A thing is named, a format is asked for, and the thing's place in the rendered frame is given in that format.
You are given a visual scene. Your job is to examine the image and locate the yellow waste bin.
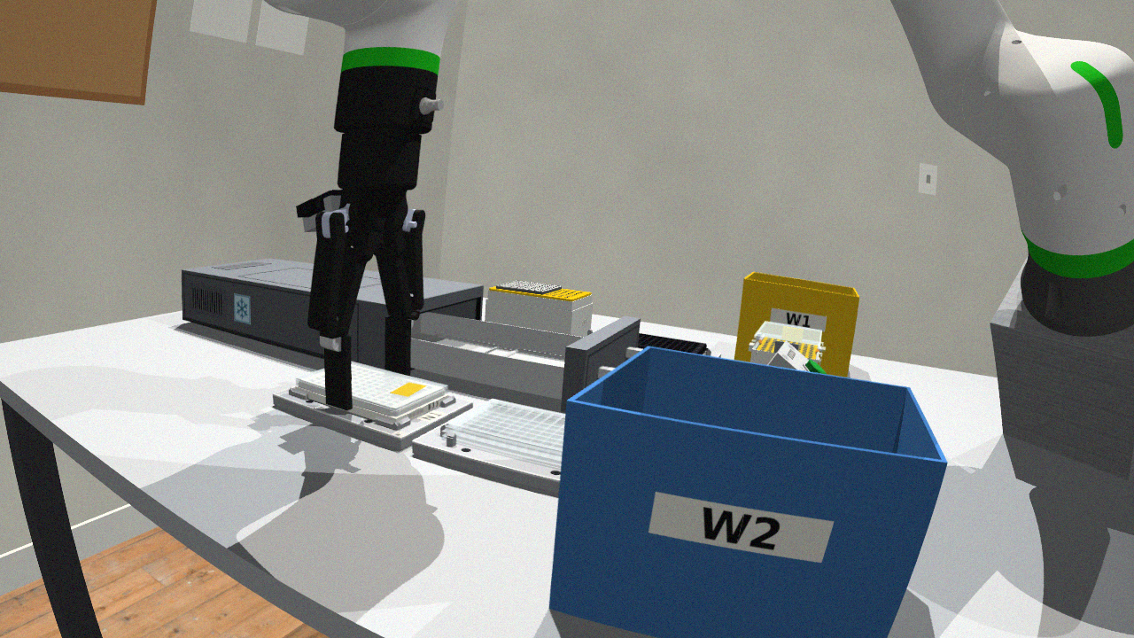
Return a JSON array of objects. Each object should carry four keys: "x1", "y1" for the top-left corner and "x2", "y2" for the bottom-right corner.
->
[{"x1": 734, "y1": 272, "x2": 858, "y2": 377}]

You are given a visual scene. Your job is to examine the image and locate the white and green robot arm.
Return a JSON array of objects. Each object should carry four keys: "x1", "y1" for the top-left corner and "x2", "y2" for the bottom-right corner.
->
[{"x1": 264, "y1": 0, "x2": 1134, "y2": 337}]

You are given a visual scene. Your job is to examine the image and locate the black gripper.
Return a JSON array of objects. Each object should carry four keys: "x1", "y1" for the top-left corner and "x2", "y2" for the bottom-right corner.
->
[{"x1": 307, "y1": 131, "x2": 425, "y2": 411}]

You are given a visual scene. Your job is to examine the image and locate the blue bin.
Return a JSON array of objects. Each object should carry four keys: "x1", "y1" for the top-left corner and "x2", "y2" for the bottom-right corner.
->
[{"x1": 548, "y1": 346, "x2": 947, "y2": 638}]

